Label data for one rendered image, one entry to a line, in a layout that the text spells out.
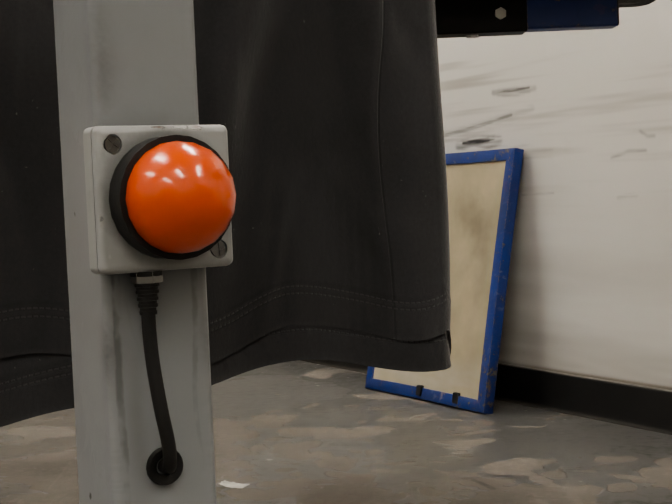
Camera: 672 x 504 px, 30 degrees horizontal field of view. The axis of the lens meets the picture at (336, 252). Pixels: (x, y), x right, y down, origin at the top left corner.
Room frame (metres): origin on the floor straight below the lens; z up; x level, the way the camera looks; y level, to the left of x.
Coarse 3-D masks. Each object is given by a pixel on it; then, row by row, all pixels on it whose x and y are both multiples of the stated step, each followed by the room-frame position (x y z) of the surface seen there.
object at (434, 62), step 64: (0, 0) 0.70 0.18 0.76; (256, 0) 0.79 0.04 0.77; (320, 0) 0.82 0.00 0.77; (384, 0) 0.84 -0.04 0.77; (0, 64) 0.71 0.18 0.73; (256, 64) 0.80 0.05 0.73; (320, 64) 0.82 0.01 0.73; (384, 64) 0.84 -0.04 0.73; (0, 128) 0.71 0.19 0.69; (256, 128) 0.80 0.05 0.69; (320, 128) 0.82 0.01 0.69; (384, 128) 0.84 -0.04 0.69; (0, 192) 0.71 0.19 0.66; (256, 192) 0.80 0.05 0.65; (320, 192) 0.82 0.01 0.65; (384, 192) 0.84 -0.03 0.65; (0, 256) 0.71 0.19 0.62; (64, 256) 0.72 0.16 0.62; (256, 256) 0.80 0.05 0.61; (320, 256) 0.82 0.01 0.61; (384, 256) 0.84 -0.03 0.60; (448, 256) 0.85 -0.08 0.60; (0, 320) 0.71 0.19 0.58; (64, 320) 0.72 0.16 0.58; (256, 320) 0.80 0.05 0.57; (320, 320) 0.82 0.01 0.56; (384, 320) 0.84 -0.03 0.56; (448, 320) 0.85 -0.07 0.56; (0, 384) 0.71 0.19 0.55; (64, 384) 0.72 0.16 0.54
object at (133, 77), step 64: (64, 0) 0.45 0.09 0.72; (128, 0) 0.44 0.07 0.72; (192, 0) 0.45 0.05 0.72; (64, 64) 0.45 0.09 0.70; (128, 64) 0.44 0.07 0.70; (192, 64) 0.45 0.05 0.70; (64, 128) 0.46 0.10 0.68; (128, 128) 0.42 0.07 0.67; (192, 128) 0.43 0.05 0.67; (64, 192) 0.46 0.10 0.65; (128, 256) 0.42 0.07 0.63; (128, 320) 0.43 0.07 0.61; (192, 320) 0.45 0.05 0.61; (128, 384) 0.43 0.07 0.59; (192, 384) 0.45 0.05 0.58; (128, 448) 0.43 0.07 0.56; (192, 448) 0.44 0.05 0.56
